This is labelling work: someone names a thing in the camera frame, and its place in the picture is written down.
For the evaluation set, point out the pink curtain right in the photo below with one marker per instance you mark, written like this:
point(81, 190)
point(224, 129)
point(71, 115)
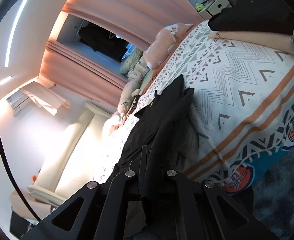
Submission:
point(137, 21)

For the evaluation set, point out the cream padded headboard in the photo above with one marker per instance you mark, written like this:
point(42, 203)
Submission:
point(71, 163)

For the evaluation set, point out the pink plush pillow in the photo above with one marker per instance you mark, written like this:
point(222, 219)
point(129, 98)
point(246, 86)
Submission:
point(164, 44)

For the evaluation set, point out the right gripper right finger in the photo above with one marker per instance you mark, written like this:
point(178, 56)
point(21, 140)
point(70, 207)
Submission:
point(180, 208)

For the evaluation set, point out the folded black clothes stack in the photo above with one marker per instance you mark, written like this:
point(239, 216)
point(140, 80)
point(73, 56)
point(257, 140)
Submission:
point(268, 16)

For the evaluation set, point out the black long-sleeve jacket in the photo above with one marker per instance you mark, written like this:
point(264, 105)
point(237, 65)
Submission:
point(159, 128)

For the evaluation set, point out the patterned white bed blanket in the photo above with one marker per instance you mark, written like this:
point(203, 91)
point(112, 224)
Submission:
point(235, 116)

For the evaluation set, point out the beige folded fabric roll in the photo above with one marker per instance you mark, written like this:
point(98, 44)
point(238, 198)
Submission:
point(256, 41)

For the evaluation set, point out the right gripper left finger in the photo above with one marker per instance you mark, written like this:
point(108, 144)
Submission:
point(96, 211)

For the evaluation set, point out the pink curtain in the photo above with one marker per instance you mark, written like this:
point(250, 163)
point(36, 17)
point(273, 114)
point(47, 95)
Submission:
point(68, 68)
point(137, 21)

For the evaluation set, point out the white bedside table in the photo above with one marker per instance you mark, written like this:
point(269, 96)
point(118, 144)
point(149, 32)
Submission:
point(213, 7)

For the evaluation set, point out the pink curtain left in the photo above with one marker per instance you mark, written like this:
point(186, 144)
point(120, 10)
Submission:
point(68, 68)

